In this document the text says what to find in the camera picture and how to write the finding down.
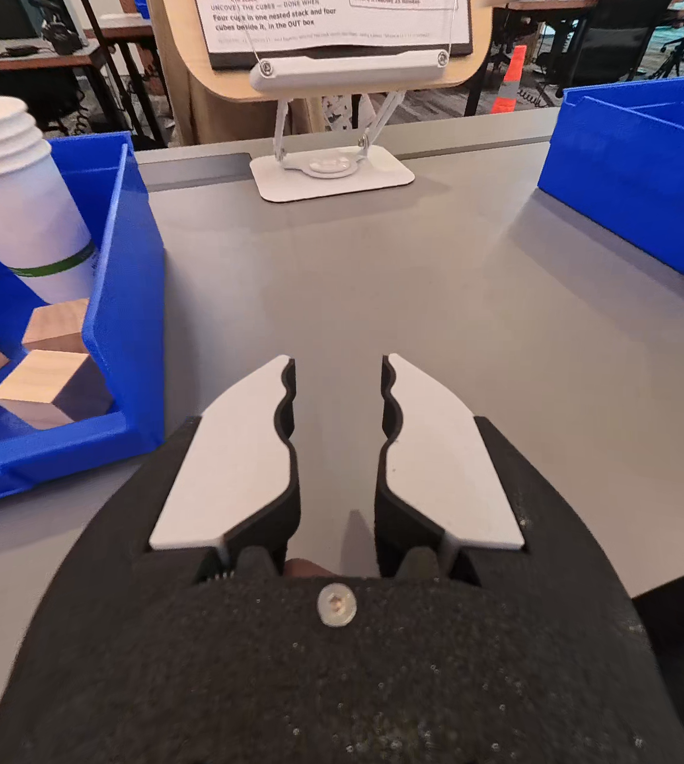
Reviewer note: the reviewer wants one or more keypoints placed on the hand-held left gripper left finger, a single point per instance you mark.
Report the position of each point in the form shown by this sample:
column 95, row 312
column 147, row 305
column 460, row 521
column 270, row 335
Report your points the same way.
column 222, row 477

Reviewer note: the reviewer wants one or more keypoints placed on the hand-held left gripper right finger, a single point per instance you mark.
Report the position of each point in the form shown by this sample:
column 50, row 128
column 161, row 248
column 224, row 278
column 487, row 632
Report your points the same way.
column 449, row 477

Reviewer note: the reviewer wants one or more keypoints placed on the blue plastic bin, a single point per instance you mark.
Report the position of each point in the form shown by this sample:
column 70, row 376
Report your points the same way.
column 634, row 179
column 133, row 298

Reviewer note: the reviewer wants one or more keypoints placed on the orange traffic cone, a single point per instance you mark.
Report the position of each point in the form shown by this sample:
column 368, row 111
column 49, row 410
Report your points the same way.
column 512, row 77

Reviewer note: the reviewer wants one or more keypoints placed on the dark background desk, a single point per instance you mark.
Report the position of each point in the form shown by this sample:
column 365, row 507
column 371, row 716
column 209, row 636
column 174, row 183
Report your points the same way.
column 31, row 59

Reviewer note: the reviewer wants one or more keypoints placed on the black office chair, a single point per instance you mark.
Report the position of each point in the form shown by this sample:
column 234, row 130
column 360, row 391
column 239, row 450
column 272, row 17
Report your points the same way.
column 610, row 42

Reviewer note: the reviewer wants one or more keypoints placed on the instruction tablet screen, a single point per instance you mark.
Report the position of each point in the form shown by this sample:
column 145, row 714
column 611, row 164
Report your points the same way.
column 330, row 24

